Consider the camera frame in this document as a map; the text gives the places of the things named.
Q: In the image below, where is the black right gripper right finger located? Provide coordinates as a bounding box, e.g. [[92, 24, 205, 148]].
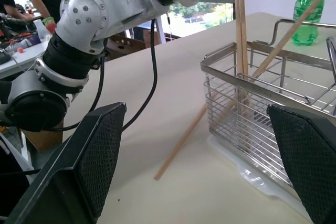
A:
[[267, 104, 336, 224]]

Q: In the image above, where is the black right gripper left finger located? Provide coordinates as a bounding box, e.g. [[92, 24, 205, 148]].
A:
[[0, 102, 127, 224]]

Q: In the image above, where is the metal spoon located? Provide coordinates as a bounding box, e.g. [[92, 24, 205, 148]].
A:
[[326, 36, 336, 83]]

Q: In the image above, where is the brown cardboard box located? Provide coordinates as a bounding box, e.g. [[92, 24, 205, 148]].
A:
[[106, 34, 148, 61], [23, 121, 65, 153]]

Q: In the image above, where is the clear plastic drip tray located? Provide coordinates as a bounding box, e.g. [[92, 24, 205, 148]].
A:
[[208, 134, 313, 222]]

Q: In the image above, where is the white cluttered work table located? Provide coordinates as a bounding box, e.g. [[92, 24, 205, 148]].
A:
[[0, 11, 55, 79]]

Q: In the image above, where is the green plastic bottle yellow cap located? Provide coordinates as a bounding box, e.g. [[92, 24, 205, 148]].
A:
[[291, 0, 325, 47]]

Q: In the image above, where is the metal wire basket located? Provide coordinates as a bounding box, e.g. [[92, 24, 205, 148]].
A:
[[200, 18, 336, 188]]

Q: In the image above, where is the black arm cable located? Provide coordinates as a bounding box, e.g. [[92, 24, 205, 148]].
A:
[[122, 11, 171, 132], [49, 50, 106, 132]]

